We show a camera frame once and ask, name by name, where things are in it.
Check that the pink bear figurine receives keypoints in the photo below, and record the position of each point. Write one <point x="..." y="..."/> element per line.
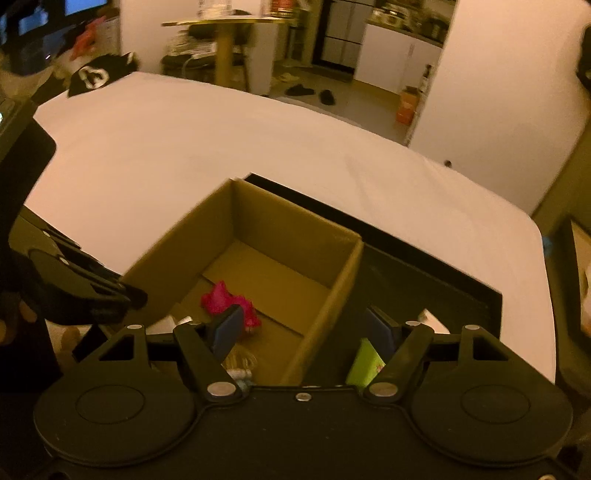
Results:
<point x="218" y="300"/>

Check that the black slipper left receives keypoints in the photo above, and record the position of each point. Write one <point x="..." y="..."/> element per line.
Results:
<point x="299" y="90"/>

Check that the small blue white figurine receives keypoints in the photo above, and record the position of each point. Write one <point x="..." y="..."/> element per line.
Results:
<point x="240" y="365"/>

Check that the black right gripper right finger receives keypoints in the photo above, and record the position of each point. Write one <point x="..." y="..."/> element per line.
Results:
<point x="404" y="347"/>

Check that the black slipper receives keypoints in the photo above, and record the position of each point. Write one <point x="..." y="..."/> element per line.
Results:
<point x="326" y="97"/>
<point x="299" y="90"/>

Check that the round gold side table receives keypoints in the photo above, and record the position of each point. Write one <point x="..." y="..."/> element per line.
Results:
<point x="224" y="35"/>

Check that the white kitchen cabinet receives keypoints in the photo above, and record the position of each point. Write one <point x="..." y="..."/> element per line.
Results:
<point x="391" y="60"/>

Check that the green toy box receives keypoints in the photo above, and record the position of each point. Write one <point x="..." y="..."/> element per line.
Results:
<point x="367" y="365"/>

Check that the white rectangular box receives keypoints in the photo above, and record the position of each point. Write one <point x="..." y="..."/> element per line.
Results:
<point x="429" y="319"/>

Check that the orange cardboard box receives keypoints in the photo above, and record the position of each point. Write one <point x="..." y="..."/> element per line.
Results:
<point x="409" y="100"/>

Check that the black slipper right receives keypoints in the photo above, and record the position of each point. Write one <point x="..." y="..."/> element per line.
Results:
<point x="326" y="97"/>

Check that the black ghost face mask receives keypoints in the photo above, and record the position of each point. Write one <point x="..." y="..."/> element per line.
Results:
<point x="102" y="71"/>

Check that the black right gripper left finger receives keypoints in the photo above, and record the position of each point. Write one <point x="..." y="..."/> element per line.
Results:
<point x="198" y="350"/>

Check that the brown cardboard box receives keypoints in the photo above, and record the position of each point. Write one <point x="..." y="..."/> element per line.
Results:
<point x="296" y="268"/>

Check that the black tray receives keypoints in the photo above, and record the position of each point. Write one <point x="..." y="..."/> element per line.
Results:
<point x="399" y="279"/>

